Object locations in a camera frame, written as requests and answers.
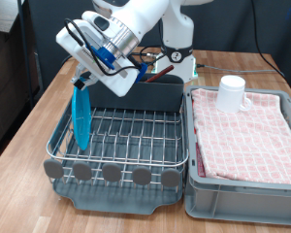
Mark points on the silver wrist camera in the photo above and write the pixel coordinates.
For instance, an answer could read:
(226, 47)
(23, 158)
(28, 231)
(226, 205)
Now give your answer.
(90, 57)

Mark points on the dark side cabinet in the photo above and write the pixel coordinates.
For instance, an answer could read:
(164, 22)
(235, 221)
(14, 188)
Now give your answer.
(6, 81)

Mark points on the white mug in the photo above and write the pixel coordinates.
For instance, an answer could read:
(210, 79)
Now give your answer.
(229, 95)

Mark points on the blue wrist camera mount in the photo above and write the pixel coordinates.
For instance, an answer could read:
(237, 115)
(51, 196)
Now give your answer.
(104, 56)

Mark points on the black metal pole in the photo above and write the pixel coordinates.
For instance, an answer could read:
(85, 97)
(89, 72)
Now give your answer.
(25, 48)

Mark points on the dark grey cutlery holder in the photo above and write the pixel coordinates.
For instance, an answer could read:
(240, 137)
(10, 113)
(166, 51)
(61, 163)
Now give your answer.
(158, 95)

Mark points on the pink checked cloth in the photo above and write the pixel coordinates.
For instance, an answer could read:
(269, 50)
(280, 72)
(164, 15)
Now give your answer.
(245, 145)

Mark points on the grey plastic crate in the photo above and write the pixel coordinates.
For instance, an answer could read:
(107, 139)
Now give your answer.
(236, 204)

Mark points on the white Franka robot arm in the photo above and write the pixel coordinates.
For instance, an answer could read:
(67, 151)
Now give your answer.
(177, 29)

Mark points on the red-brown wooden spoon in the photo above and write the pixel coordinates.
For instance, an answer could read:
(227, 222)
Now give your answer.
(160, 74)

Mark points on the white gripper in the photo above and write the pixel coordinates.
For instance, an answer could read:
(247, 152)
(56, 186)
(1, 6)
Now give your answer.
(119, 81)

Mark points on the grey drain tray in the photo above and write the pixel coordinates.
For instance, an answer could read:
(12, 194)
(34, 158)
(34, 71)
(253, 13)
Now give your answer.
(119, 200)

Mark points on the blue plate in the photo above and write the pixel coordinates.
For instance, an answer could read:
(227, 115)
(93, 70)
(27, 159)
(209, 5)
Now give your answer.
(81, 119)

